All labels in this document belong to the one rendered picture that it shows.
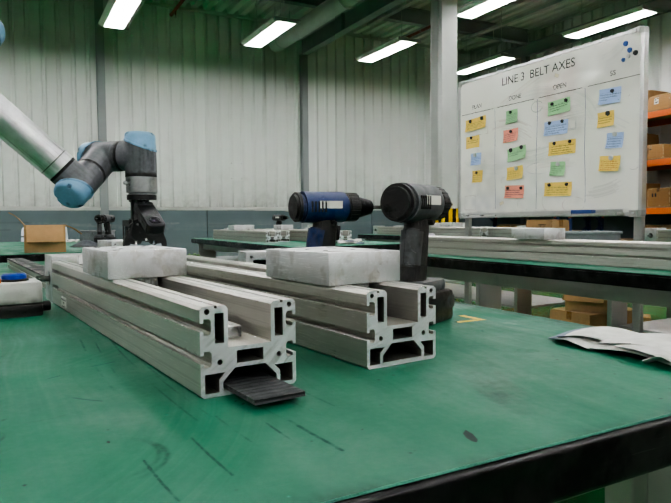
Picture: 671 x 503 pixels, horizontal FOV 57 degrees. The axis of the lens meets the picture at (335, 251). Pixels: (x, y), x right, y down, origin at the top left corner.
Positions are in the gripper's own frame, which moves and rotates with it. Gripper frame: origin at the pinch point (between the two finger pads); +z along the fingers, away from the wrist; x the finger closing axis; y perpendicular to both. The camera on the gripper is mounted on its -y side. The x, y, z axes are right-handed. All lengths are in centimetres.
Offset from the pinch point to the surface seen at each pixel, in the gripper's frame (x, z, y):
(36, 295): 29.1, -0.6, -34.3
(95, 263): 25, -7, -59
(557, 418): 2, 3, -120
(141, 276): 20, -6, -66
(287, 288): 5, -4, -81
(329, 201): -19, -17, -54
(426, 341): -4, 1, -97
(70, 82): -185, -270, 1072
